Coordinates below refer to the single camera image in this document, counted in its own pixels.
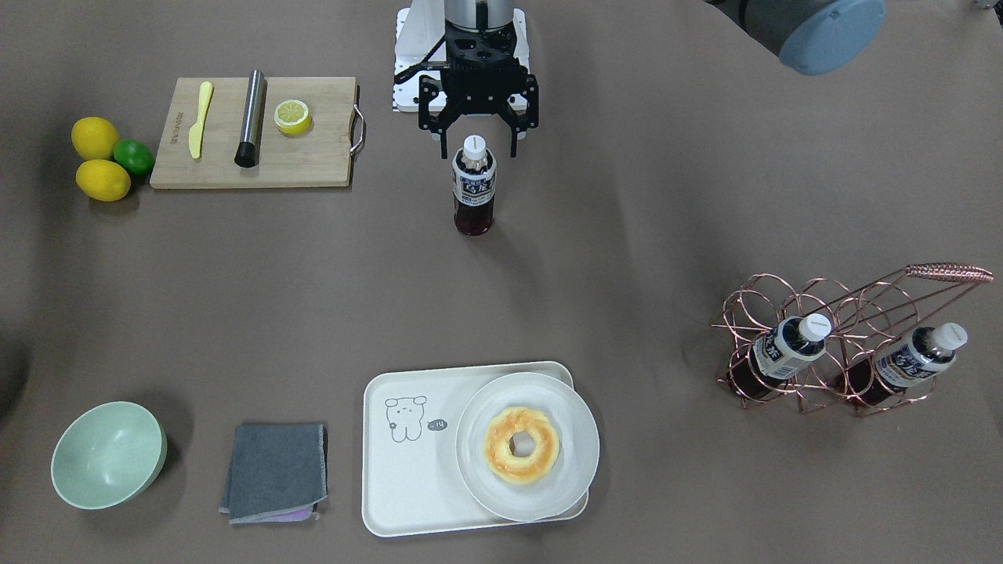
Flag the glazed donut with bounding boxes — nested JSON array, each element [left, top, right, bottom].
[[481, 406, 561, 485]]

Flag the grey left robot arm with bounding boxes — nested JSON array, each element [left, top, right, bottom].
[[708, 1, 887, 76]]

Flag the yellow lemon near bowl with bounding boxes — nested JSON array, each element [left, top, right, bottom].
[[71, 117, 121, 161]]

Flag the cream rabbit tray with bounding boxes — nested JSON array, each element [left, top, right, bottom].
[[361, 360, 588, 537]]

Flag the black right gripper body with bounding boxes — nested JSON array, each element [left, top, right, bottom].
[[417, 22, 540, 132]]

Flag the tea bottle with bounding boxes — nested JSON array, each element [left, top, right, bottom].
[[451, 135, 497, 237], [835, 322, 969, 407], [730, 313, 832, 400]]

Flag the lemon half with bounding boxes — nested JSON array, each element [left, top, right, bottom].
[[273, 99, 313, 136]]

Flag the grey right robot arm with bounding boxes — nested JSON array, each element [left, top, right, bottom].
[[411, 1, 540, 158]]

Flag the green lime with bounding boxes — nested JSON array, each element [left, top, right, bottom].
[[112, 139, 155, 176]]

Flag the white round plate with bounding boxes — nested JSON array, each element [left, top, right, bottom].
[[455, 372, 599, 522]]

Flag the copper wire bottle rack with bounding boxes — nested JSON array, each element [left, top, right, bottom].
[[716, 262, 994, 417]]

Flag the yellow plastic knife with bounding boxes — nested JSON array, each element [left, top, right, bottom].
[[187, 80, 214, 161]]

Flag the yellow lemon front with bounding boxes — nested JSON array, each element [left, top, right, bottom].
[[75, 158, 132, 202]]

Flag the grey folded cloth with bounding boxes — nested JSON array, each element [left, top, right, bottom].
[[219, 422, 328, 525]]

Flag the tea bottle front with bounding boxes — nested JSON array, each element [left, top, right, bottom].
[[451, 135, 497, 237]]

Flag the tea bottle rear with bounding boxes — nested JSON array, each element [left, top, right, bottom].
[[835, 322, 969, 407]]

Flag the green bowl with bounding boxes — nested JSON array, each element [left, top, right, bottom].
[[50, 401, 168, 510]]

